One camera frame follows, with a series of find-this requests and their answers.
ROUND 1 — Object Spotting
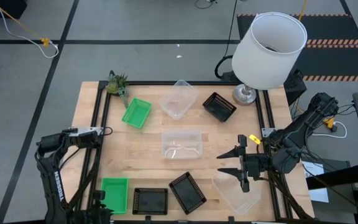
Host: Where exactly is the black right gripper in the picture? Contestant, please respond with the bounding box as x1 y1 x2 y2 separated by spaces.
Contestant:
216 134 273 193

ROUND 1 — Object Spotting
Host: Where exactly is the clear plastic basket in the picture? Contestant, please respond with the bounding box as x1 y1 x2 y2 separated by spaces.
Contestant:
161 129 204 161
158 79 200 121
211 169 262 216

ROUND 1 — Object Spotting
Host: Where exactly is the black plastic basket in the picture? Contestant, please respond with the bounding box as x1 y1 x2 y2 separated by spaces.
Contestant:
132 187 169 216
202 91 237 123
168 171 208 215

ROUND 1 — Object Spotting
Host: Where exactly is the green plastic basket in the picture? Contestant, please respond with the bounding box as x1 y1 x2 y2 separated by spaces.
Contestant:
121 97 153 129
100 177 129 215

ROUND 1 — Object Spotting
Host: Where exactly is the black power box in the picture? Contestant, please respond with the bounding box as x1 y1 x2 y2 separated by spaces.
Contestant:
221 70 242 83

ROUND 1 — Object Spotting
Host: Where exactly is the white paper sheet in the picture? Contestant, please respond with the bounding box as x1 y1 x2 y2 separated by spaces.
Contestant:
301 161 330 203

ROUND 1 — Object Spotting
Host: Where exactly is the black device box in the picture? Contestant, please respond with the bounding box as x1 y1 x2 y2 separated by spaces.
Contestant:
283 68 308 106

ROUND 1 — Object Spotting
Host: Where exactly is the yellow plug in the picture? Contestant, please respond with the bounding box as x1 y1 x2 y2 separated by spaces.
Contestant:
323 117 337 130

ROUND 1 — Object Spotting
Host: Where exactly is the white shade table lamp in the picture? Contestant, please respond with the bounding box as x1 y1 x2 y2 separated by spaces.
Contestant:
231 11 308 106

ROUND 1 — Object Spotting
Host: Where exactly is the small potted succulent plant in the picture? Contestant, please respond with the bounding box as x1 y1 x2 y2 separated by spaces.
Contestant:
106 70 130 109

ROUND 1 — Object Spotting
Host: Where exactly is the black mat with hazard stripes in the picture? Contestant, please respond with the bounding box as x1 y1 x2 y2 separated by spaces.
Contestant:
236 12 358 83

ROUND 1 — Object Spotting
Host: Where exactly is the black floor box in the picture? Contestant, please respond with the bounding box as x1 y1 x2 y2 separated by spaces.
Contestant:
0 0 28 19

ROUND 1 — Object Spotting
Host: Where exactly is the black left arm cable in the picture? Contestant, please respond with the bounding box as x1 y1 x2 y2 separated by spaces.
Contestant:
99 126 114 138

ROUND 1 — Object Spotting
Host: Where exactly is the black aluminium table frame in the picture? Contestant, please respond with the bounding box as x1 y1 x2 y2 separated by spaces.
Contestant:
50 80 316 224

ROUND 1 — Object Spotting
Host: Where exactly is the black floor cable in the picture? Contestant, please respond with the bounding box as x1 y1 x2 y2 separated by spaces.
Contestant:
214 0 241 80

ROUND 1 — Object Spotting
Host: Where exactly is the white power cable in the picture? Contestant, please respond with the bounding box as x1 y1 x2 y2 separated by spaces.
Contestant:
311 120 348 139

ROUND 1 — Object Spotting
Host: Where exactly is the white floor cable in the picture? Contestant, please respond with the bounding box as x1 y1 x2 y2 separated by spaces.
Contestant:
0 0 60 59

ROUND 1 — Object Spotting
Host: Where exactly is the yellow rope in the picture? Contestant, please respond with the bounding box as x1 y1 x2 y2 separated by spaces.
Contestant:
0 0 51 47
298 0 310 21

